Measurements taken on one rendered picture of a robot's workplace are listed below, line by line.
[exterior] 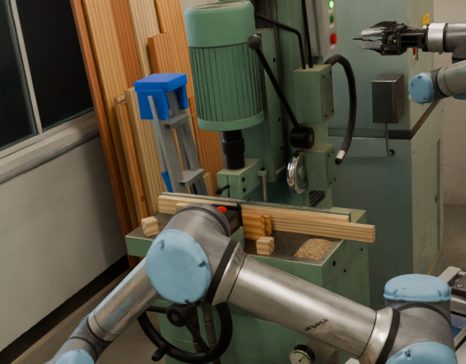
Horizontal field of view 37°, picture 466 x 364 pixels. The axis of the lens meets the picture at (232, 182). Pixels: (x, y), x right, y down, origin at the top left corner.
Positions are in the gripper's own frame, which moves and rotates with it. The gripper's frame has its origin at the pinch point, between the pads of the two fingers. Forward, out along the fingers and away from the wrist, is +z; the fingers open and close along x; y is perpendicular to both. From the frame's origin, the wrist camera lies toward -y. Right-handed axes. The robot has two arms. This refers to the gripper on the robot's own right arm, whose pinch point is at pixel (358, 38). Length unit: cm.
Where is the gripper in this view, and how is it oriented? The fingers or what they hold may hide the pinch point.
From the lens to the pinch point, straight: 198.5
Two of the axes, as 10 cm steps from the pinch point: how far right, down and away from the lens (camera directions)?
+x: 1.0, 9.4, 3.3
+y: -4.9, 3.4, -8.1
